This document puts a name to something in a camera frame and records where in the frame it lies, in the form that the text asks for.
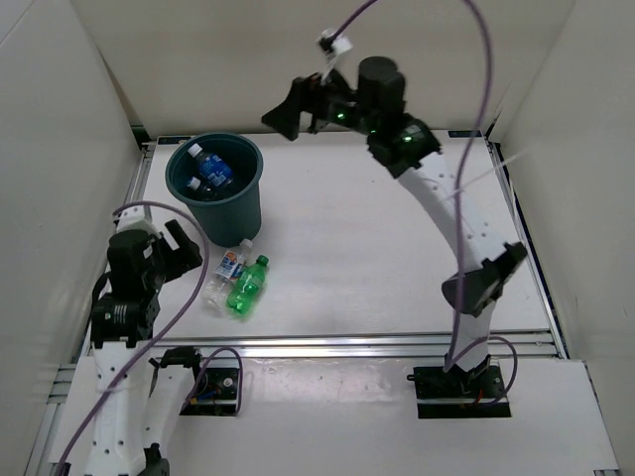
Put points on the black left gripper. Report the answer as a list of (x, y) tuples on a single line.
[(187, 250)]

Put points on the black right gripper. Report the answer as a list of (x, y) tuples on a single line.
[(306, 95)]

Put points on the clear unlabelled plastic bottle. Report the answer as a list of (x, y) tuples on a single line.
[(202, 190)]

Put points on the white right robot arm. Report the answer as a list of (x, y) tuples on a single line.
[(407, 148)]

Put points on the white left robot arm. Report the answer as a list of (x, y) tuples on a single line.
[(141, 260)]

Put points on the dark green plastic bin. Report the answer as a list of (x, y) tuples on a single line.
[(237, 215)]

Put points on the clear bottle orange blue label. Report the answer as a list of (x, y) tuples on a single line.
[(224, 276)]

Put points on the green plastic soda bottle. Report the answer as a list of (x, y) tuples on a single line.
[(248, 287)]

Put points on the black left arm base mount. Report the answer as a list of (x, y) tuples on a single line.
[(217, 391)]

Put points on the aluminium table frame rail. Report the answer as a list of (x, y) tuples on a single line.
[(352, 305)]

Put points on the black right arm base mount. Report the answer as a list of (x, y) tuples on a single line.
[(460, 395)]

